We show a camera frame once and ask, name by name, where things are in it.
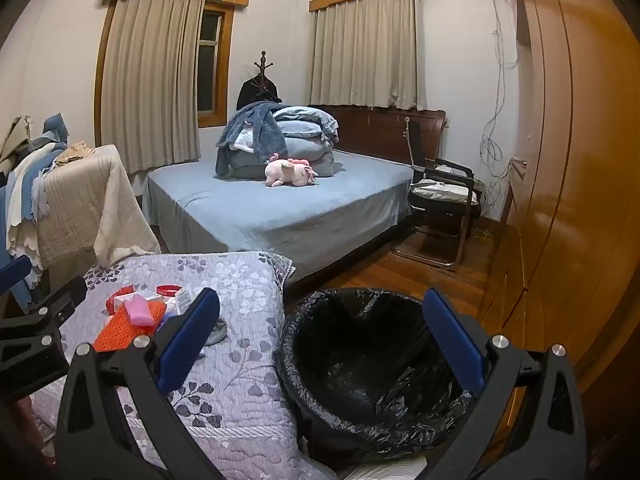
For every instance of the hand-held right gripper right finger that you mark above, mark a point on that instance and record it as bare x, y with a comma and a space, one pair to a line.
452, 340

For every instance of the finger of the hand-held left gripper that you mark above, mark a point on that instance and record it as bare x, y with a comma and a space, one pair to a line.
55, 301
15, 271

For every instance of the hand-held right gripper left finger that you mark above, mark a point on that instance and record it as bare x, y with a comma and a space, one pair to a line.
190, 335

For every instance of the white printed packet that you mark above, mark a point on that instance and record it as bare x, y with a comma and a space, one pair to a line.
181, 300

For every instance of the pink cloth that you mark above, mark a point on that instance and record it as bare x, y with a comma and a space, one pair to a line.
139, 311

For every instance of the orange knit cloth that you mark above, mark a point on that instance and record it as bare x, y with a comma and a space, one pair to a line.
117, 332

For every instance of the black lined trash bin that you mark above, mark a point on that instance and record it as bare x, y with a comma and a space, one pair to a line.
370, 360

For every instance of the small red wrapper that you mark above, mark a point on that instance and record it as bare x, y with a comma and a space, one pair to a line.
119, 294

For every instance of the floral purple quilt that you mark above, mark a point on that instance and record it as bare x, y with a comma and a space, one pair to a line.
250, 300

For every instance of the blue and white scalloped cloth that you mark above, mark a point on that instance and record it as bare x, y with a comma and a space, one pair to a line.
25, 200

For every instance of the beige quilted cover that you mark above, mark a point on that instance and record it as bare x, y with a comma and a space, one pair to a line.
85, 200

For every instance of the tan crumpled cloth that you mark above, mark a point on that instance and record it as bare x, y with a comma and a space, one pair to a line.
75, 152

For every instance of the olive cloth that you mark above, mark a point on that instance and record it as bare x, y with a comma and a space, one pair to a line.
15, 137

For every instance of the chair cushion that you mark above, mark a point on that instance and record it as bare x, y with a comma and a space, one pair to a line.
440, 191

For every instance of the bed with blue sheet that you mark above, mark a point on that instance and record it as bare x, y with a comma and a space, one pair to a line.
280, 210

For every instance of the black metal chair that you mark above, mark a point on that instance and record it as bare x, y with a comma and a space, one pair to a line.
452, 164

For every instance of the pink plush toy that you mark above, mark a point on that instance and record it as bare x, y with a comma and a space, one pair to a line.
290, 172

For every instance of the wooden wardrobe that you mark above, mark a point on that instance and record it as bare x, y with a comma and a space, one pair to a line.
575, 160

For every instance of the dark wooden headboard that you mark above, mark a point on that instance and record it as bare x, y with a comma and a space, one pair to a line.
380, 130

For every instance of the beige curtain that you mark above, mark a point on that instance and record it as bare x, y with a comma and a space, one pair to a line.
365, 50
150, 85

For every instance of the pile of blue blankets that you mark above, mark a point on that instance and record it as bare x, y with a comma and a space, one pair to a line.
300, 130

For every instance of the dark coat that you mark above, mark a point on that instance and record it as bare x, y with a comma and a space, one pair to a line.
247, 95

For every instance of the wooden coat rack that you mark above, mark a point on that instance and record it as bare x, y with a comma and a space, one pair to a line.
262, 67

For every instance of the wooden framed window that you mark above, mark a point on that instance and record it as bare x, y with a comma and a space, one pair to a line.
227, 60

